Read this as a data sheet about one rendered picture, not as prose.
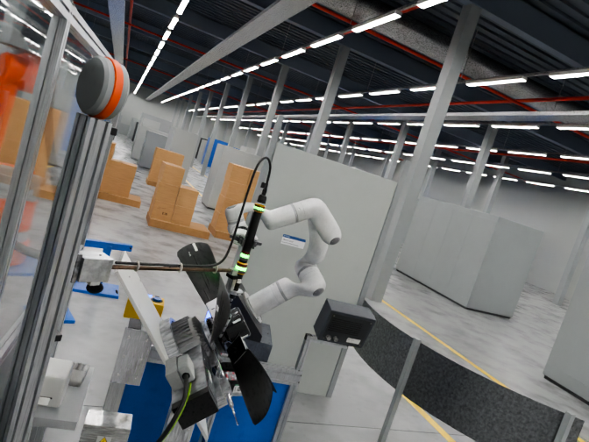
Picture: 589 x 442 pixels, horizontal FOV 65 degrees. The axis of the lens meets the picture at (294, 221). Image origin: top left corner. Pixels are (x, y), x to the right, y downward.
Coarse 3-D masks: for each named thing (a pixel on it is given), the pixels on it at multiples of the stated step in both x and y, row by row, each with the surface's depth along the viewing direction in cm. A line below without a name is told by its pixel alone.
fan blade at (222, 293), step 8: (224, 288) 153; (224, 296) 154; (216, 304) 143; (224, 304) 154; (216, 312) 144; (224, 312) 155; (216, 320) 146; (224, 320) 159; (216, 328) 149; (216, 336) 156
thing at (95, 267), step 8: (80, 256) 127; (88, 256) 130; (96, 256) 132; (104, 256) 134; (80, 264) 128; (88, 264) 128; (96, 264) 130; (104, 264) 132; (112, 264) 134; (80, 272) 128; (88, 272) 129; (96, 272) 131; (104, 272) 133; (72, 280) 128; (80, 280) 128; (88, 280) 130; (96, 280) 132; (104, 280) 134
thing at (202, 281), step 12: (180, 252) 168; (192, 252) 174; (204, 252) 181; (192, 264) 172; (204, 264) 177; (192, 276) 170; (204, 276) 175; (216, 276) 180; (204, 288) 173; (216, 288) 177; (204, 300) 172
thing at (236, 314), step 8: (232, 312) 173; (240, 312) 173; (208, 320) 171; (232, 320) 171; (240, 320) 171; (232, 328) 170; (240, 328) 170; (248, 328) 180; (224, 336) 171; (232, 336) 170; (248, 336) 174; (216, 344) 168; (224, 344) 173; (224, 352) 172
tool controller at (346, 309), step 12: (336, 300) 239; (324, 312) 235; (336, 312) 229; (348, 312) 232; (360, 312) 237; (372, 312) 242; (324, 324) 232; (336, 324) 232; (348, 324) 234; (360, 324) 235; (372, 324) 237; (324, 336) 234; (336, 336) 235; (348, 336) 237; (360, 336) 238
